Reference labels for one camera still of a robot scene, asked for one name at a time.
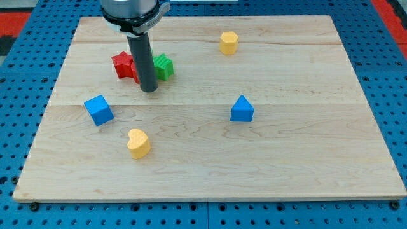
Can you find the green star block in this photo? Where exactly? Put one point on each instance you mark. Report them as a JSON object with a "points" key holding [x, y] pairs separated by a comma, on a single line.
{"points": [[163, 66]]}

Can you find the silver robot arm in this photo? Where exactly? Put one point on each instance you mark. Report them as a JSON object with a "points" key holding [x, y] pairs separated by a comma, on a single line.
{"points": [[134, 18]]}

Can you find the red block behind rod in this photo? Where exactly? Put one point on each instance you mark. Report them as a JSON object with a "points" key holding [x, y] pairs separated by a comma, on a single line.
{"points": [[134, 73]]}

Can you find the red star block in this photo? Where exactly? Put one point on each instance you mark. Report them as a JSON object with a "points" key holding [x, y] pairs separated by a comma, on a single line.
{"points": [[122, 64]]}

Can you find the blue cube block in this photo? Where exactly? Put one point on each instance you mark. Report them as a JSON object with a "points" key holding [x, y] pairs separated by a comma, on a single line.
{"points": [[99, 110]]}

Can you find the yellow heart block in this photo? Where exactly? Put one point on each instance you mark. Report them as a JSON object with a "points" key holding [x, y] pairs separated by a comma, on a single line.
{"points": [[138, 144]]}

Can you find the wooden board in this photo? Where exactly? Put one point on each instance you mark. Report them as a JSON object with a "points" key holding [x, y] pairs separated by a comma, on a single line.
{"points": [[313, 136]]}

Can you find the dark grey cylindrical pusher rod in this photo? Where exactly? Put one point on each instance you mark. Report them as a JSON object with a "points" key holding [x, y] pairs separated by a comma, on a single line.
{"points": [[143, 59]]}

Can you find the blue triangle block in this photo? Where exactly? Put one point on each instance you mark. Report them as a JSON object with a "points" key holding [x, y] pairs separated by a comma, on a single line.
{"points": [[242, 110]]}

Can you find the yellow hexagon block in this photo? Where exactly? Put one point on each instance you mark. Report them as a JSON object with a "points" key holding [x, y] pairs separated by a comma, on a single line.
{"points": [[228, 43]]}

